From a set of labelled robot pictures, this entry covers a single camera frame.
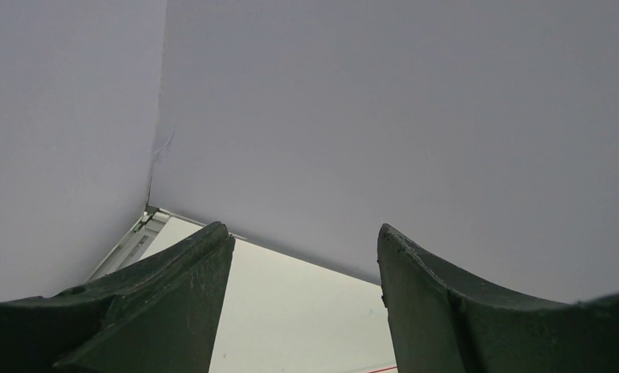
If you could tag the white PVC pipe frame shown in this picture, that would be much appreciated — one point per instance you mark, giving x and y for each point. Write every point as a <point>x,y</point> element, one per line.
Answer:
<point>391,369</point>

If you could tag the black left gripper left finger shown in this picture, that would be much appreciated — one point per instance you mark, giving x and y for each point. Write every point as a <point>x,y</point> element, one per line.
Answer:
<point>159,314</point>

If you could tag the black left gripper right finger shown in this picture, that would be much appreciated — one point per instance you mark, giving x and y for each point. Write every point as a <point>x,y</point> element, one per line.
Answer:
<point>445,319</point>

